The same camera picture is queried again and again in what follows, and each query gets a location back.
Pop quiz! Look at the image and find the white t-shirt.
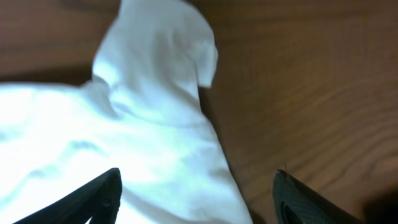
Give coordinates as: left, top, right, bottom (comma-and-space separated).
1, 1, 251, 223

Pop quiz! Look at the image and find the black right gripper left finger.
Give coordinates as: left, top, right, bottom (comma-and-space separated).
16, 168, 122, 224

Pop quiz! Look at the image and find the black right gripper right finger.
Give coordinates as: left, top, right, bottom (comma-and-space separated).
272, 169, 362, 224

